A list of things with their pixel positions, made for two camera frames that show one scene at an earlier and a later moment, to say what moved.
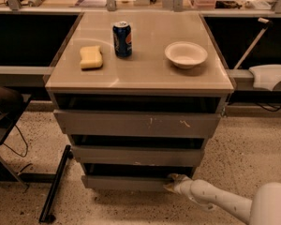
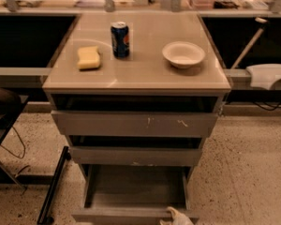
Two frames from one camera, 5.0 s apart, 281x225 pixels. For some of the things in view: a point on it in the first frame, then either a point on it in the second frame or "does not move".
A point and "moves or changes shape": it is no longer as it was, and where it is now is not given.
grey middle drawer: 137,156 does not move
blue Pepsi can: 123,38 does not move
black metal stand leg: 47,216 does not move
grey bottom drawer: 125,182 moves or changes shape
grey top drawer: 92,123 does not move
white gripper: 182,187 → 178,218
